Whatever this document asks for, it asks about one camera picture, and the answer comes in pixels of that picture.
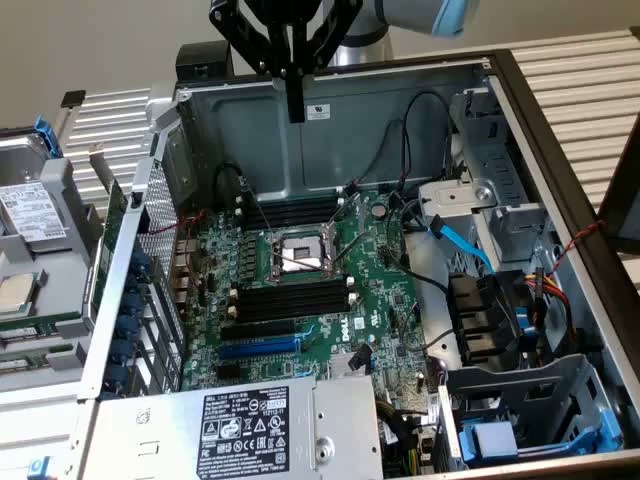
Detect long black expansion slot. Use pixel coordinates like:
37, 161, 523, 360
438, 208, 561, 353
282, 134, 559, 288
219, 319, 297, 342

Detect blue expansion slot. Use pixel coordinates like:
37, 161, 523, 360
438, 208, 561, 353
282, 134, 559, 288
218, 335, 301, 359

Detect CPU socket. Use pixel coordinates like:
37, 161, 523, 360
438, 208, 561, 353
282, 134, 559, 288
268, 227, 346, 281

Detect looped black wire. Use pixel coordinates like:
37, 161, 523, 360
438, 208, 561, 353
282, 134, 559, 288
402, 91, 455, 194

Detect black box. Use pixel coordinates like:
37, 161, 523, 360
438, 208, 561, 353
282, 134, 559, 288
175, 42, 235, 81

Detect silver metal bracket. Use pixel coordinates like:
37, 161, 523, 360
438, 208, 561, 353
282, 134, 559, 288
417, 180, 500, 227

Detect grey metal drive cage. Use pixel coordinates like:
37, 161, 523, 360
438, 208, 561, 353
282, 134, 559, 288
447, 85, 554, 266

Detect silver CPU chip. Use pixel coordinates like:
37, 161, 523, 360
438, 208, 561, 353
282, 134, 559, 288
0, 272, 39, 317

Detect thin red wire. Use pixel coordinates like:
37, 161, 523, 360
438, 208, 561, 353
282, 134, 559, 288
148, 208, 207, 281

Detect green motherboard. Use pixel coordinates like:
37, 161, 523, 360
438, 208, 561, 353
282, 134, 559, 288
172, 187, 436, 394

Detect thick black wire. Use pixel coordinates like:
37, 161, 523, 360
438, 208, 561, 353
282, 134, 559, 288
387, 198, 450, 293

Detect grey disk bay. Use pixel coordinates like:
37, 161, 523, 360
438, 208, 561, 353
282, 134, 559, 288
433, 352, 627, 472

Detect blue plastic disk rail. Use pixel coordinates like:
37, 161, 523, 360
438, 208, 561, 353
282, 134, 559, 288
33, 114, 64, 161

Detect grey parts rack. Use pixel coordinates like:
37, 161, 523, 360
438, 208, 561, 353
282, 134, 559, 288
0, 127, 107, 396

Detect thin metal locking lever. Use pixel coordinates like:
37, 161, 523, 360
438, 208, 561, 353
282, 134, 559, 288
239, 177, 275, 236
331, 232, 365, 265

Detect thin black wire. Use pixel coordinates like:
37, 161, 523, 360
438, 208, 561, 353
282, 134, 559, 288
349, 118, 401, 194

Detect short thick black cable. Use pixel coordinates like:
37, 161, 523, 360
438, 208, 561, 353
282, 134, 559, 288
214, 163, 247, 211

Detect silver hard disk white label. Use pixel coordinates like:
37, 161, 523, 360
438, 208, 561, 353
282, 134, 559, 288
0, 132, 71, 254

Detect yellow black cable bundle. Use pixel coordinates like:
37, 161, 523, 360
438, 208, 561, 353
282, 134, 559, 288
374, 397, 439, 474

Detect silver chipset heatsink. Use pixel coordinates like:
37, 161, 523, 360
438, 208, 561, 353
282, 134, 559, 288
328, 352, 375, 381

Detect small blue latch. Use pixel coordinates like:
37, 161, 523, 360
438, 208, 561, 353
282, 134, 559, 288
27, 455, 54, 480

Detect yellow red power wires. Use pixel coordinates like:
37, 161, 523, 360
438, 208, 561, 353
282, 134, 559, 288
522, 267, 579, 344

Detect open grey PC case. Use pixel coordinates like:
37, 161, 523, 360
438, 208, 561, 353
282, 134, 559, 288
74, 48, 640, 480

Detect red black twisted wire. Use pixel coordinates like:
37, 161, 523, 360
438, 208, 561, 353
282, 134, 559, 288
547, 219, 607, 276

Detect green graphics card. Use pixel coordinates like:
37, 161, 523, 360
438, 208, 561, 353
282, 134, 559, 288
82, 142, 130, 321

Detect blue disk caddy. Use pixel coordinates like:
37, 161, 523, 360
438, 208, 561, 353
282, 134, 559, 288
458, 409, 625, 465

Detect silver power supply unit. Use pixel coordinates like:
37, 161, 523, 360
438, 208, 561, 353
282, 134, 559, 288
92, 374, 384, 480

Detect RAM slot white latches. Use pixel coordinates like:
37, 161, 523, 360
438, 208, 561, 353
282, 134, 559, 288
230, 276, 357, 298
235, 185, 346, 211
227, 293, 359, 318
235, 198, 346, 224

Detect flat blue disk wire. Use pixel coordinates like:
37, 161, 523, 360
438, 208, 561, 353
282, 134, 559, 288
427, 214, 496, 275

